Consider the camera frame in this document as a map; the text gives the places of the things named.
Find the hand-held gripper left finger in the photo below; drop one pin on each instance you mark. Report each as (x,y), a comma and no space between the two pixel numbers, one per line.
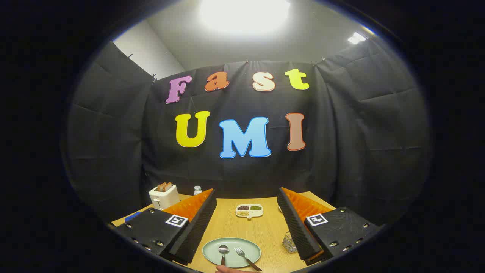
(197,227)

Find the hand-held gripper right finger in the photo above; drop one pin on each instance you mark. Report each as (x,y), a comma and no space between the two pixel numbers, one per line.
(297,227)

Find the pale green plate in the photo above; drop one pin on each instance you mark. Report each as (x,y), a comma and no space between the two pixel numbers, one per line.
(211,252)

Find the clear labelled water bottle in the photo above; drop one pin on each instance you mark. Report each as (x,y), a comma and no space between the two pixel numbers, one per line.
(197,190)

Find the white toaster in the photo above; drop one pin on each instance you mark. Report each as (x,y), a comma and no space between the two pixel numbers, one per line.
(166,198)

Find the white divided bean dish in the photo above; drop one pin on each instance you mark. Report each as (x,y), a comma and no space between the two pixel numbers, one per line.
(250,215)

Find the toast slice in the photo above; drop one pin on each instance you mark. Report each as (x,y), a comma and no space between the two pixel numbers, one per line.
(161,186)
(168,185)

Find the blue folded cloth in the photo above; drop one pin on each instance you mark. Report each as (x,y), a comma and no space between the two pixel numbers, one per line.
(132,217)

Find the small ceiling light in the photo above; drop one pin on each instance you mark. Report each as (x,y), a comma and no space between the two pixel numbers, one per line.
(356,38)

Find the large ceiling light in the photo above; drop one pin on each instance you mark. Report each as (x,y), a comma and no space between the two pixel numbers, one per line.
(244,15)

